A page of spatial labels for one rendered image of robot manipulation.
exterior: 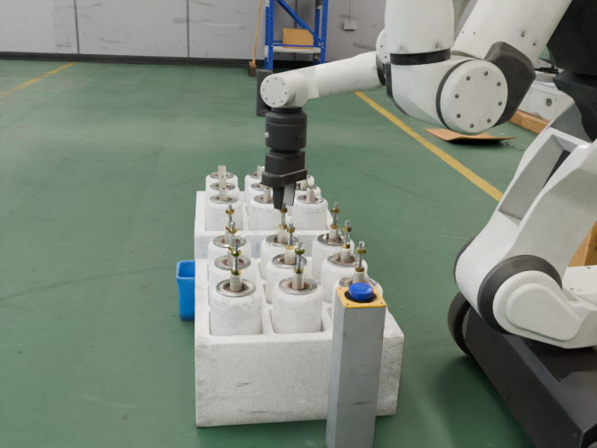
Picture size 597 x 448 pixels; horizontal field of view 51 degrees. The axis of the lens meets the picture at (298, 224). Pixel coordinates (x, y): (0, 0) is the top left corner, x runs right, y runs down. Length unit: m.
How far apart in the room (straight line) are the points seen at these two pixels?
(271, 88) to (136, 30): 6.21
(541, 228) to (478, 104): 0.43
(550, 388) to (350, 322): 0.35
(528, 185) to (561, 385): 0.34
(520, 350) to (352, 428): 0.34
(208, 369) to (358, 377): 0.28
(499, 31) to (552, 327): 0.55
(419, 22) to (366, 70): 0.56
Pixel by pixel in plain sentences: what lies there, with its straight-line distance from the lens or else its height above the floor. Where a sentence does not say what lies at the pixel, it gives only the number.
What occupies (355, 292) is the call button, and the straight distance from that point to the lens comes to 1.01.
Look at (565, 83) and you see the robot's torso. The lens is 1.11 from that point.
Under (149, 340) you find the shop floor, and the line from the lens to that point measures 1.53.
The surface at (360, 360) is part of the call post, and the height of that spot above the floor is 0.21.
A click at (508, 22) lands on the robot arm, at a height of 0.75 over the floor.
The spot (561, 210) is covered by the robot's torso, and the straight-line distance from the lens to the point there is 1.08.
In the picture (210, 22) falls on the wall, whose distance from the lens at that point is 7.38.
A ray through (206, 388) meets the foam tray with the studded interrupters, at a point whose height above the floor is 0.09.
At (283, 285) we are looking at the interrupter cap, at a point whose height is 0.25.
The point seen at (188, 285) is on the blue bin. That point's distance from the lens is 1.55.
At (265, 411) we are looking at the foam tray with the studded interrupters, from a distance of 1.24.
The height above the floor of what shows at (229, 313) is 0.22.
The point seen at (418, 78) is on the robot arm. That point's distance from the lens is 0.68.
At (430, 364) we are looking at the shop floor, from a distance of 1.48.
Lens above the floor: 0.77
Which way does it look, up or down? 20 degrees down
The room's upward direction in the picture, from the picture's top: 3 degrees clockwise
